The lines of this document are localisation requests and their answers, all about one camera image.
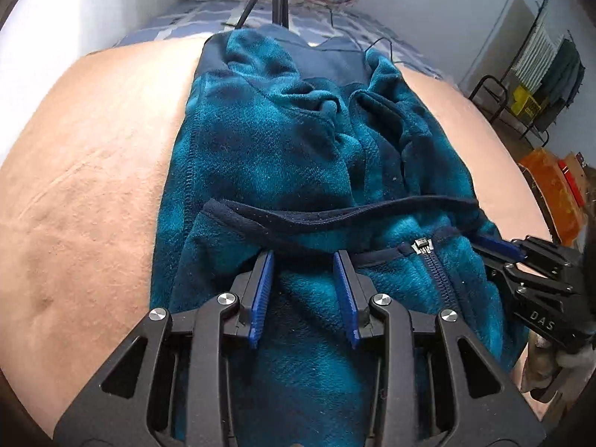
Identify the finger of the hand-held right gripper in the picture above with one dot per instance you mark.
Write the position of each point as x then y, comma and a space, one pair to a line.
505, 275
500, 247

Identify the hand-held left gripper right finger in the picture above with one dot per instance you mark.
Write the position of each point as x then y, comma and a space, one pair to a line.
345, 298

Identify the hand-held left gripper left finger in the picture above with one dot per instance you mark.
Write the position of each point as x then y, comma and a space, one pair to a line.
261, 298

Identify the blue plaid fleece jacket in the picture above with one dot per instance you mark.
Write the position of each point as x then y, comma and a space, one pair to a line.
260, 149

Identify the metal clothes drying rack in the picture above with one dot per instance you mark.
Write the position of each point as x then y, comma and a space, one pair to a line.
549, 14

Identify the person's right hand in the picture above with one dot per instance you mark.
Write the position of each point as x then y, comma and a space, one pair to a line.
540, 372

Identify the orange box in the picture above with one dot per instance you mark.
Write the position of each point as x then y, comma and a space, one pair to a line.
552, 191

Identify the yellow plastic crate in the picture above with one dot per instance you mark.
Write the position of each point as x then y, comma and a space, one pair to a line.
526, 102

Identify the dark green hanging garment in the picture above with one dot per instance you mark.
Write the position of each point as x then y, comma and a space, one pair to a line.
565, 74

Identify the white striped hanging cloth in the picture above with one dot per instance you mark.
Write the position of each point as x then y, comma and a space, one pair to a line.
533, 56

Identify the tan blanket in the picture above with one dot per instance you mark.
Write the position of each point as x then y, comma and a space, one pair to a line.
84, 172

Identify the blue patterned bedsheet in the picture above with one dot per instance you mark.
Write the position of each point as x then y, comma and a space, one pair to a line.
186, 18

